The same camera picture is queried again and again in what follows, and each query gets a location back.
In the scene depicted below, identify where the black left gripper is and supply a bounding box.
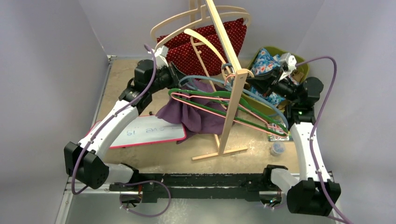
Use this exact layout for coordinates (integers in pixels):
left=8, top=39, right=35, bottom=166
left=148, top=62, right=192, bottom=94

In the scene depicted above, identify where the green plastic hanger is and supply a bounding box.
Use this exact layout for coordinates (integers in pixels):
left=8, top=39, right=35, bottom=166
left=168, top=88, right=289, bottom=137

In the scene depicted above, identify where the blue floral garment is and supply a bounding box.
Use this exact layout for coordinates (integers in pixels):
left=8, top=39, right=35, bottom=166
left=249, top=48, right=299, bottom=106

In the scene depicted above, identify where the purple garment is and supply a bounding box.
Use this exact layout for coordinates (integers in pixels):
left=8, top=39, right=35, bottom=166
left=156, top=80, right=225, bottom=144

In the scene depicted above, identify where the grey-blue plastic hanger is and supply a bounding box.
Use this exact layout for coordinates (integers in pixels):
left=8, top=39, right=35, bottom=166
left=172, top=64, right=290, bottom=129

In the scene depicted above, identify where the wooden hanger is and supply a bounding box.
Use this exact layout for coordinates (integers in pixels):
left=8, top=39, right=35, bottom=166
left=184, top=28, right=255, bottom=110
left=150, top=12, right=251, bottom=55
left=150, top=5, right=251, bottom=41

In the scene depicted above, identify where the pink wire hanger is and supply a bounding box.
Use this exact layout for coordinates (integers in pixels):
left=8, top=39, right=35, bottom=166
left=168, top=75, right=289, bottom=138

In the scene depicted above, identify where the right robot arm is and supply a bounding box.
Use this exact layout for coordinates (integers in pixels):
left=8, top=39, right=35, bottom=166
left=247, top=68, right=341, bottom=217

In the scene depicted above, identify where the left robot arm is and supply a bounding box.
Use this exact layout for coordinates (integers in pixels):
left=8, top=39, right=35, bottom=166
left=64, top=59, right=186, bottom=194

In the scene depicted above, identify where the green plastic basket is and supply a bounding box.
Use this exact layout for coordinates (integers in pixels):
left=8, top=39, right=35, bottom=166
left=242, top=46, right=309, bottom=115

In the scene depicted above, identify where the wooden clothes rack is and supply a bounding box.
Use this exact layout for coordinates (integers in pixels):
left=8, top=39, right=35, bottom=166
left=191, top=0, right=249, bottom=161

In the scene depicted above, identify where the red polka dot garment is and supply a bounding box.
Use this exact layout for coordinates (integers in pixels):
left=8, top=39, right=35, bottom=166
left=164, top=18, right=247, bottom=76

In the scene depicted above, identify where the marker pen box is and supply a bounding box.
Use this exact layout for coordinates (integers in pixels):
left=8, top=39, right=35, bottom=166
left=268, top=123, right=293, bottom=142

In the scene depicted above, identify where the red-edged whiteboard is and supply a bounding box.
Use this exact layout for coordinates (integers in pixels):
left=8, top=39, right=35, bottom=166
left=85, top=114, right=187, bottom=150

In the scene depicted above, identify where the small clear plastic cup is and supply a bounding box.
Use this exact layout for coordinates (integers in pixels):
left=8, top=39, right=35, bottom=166
left=270, top=141, right=286, bottom=156

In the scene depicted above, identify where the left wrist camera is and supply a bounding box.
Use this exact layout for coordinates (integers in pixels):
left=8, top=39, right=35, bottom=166
left=155, top=46, right=169, bottom=69

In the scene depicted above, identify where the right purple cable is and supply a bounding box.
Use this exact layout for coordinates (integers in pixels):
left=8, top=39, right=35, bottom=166
left=295, top=56, right=355, bottom=224

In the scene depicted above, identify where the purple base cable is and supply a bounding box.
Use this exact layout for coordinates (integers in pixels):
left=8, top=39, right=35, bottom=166
left=119, top=180, right=171, bottom=217

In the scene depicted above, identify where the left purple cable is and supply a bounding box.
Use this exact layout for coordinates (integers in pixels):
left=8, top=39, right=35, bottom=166
left=71, top=43, right=158, bottom=196

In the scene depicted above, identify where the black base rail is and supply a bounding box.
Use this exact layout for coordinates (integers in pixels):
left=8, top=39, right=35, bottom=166
left=109, top=173, right=283, bottom=204

